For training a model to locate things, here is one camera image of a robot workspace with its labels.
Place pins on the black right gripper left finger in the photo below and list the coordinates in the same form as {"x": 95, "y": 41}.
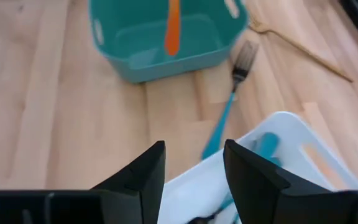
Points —
{"x": 129, "y": 202}

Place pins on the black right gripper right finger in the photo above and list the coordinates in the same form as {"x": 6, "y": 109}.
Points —
{"x": 275, "y": 202}

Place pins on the white plastic bin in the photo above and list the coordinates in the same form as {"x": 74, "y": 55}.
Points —
{"x": 291, "y": 130}

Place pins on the teal plastic bin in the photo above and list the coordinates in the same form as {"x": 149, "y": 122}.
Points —
{"x": 129, "y": 40}

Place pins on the gold spoon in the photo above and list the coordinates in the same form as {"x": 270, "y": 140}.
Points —
{"x": 258, "y": 27}

